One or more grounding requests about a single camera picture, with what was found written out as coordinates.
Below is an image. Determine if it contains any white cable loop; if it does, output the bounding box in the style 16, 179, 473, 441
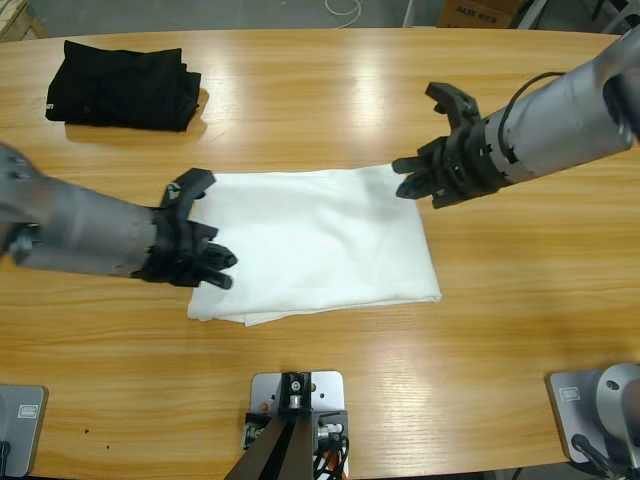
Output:
323, 0, 362, 25

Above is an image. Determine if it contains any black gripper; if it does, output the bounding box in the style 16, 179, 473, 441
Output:
392, 119, 516, 210
132, 209, 239, 291

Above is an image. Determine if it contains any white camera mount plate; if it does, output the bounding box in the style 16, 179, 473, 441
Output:
249, 370, 347, 419

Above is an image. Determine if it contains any wooden crate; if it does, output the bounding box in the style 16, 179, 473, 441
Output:
0, 0, 51, 42

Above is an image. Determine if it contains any dark camera post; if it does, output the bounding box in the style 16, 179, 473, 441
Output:
227, 370, 321, 480

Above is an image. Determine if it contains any black clamp block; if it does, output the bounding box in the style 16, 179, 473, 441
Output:
243, 408, 350, 454

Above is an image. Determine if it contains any black garment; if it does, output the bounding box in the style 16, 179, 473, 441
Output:
44, 39, 203, 134

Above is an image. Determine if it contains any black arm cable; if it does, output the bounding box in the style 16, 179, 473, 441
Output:
499, 72, 569, 151

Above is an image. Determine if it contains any white plastic chair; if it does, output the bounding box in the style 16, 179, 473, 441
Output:
517, 0, 640, 37

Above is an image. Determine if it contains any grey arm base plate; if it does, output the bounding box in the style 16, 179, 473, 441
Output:
545, 369, 640, 465
0, 383, 50, 479

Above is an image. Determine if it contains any white t-shirt with black logo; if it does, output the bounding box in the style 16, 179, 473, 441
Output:
187, 164, 444, 327

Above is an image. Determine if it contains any cardboard box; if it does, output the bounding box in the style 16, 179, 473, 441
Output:
438, 0, 516, 29

